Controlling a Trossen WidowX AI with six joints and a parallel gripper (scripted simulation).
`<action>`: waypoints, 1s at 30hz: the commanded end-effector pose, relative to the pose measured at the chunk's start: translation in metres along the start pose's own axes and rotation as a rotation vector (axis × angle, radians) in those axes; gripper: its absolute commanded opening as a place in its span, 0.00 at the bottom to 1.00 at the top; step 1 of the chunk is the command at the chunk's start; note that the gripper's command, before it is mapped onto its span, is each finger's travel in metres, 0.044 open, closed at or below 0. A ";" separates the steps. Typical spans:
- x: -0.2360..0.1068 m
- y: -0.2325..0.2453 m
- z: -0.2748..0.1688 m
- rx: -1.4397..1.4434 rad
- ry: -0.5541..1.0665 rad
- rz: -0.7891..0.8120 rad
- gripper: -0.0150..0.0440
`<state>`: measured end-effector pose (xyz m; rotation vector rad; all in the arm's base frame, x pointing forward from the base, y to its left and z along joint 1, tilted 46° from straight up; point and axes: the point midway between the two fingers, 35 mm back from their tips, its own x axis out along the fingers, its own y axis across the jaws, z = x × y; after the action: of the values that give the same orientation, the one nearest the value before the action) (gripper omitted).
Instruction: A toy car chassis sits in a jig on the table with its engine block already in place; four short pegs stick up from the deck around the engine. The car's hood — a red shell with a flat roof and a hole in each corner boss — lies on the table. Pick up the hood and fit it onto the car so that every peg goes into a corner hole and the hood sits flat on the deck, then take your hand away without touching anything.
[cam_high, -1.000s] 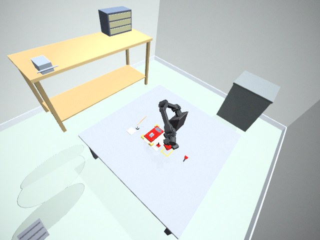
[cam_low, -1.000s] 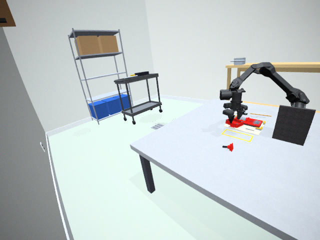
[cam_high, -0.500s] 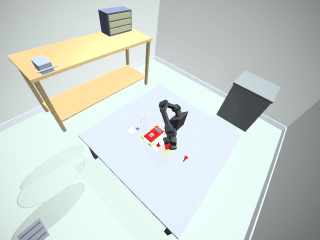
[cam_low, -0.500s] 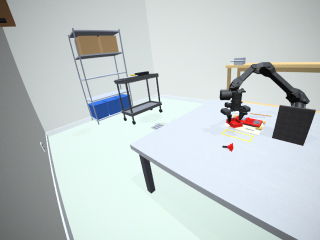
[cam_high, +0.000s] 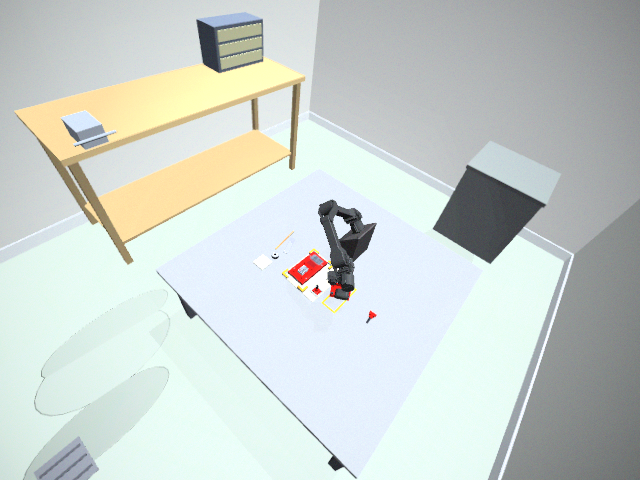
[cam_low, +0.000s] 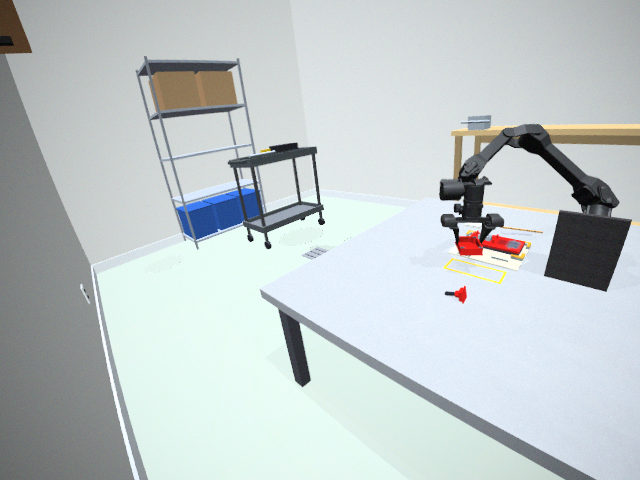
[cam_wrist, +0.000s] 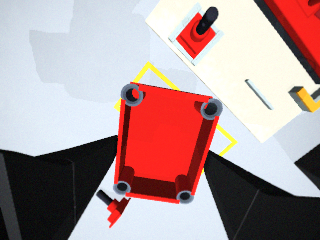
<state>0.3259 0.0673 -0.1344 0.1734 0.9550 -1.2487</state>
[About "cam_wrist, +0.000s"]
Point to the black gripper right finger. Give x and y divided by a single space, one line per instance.
253 209

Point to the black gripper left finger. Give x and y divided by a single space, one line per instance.
43 197

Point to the yellow rectangular frame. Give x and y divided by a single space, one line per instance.
157 72

